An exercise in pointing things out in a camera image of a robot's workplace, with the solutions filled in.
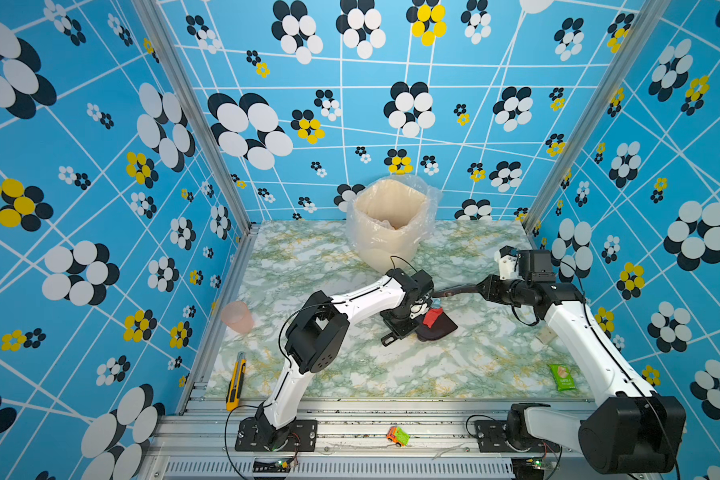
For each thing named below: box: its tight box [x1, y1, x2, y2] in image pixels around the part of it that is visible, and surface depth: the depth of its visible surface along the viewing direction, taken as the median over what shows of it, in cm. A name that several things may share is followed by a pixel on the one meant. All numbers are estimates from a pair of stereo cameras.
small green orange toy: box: [385, 426, 411, 447], surface depth 74 cm
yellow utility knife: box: [226, 352, 247, 412], surface depth 83 cm
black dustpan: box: [414, 312, 458, 341], surface depth 95 cm
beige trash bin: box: [354, 179, 429, 274], surface depth 93 cm
